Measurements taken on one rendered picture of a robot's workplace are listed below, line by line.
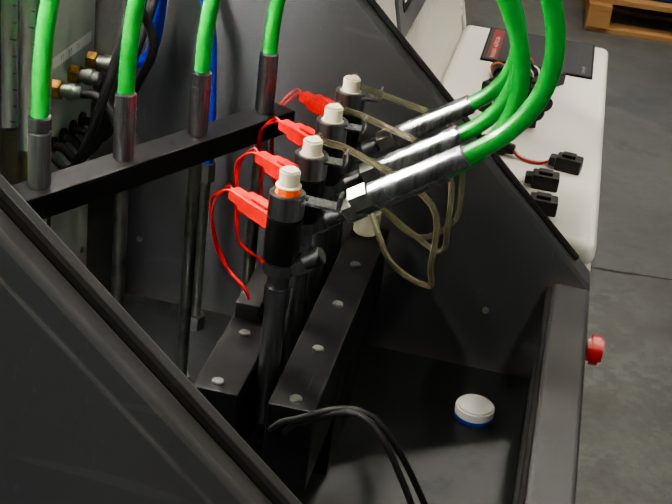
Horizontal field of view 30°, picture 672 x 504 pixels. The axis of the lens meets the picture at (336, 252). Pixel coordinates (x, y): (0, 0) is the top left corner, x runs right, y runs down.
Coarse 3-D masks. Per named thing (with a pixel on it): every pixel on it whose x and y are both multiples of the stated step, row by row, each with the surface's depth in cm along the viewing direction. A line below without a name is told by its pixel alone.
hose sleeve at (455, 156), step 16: (432, 160) 91; (448, 160) 90; (464, 160) 90; (384, 176) 93; (400, 176) 92; (416, 176) 91; (432, 176) 91; (448, 176) 91; (368, 192) 93; (384, 192) 92; (400, 192) 92
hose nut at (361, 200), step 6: (354, 186) 93; (360, 186) 93; (348, 192) 93; (354, 192) 93; (360, 192) 93; (366, 192) 93; (348, 198) 93; (354, 198) 93; (360, 198) 93; (366, 198) 93; (354, 204) 93; (360, 204) 93; (366, 204) 93; (372, 204) 93; (354, 210) 93; (360, 210) 93; (366, 210) 94
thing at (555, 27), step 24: (48, 0) 91; (552, 0) 84; (48, 24) 92; (552, 24) 84; (48, 48) 93; (552, 48) 85; (48, 72) 94; (552, 72) 86; (48, 96) 95; (528, 96) 88; (48, 120) 96; (528, 120) 88; (480, 144) 89; (504, 144) 89
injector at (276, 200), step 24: (288, 216) 94; (288, 240) 95; (264, 264) 97; (288, 264) 96; (312, 264) 96; (264, 288) 99; (288, 288) 98; (264, 312) 99; (264, 336) 100; (264, 360) 101; (264, 384) 102; (264, 408) 103
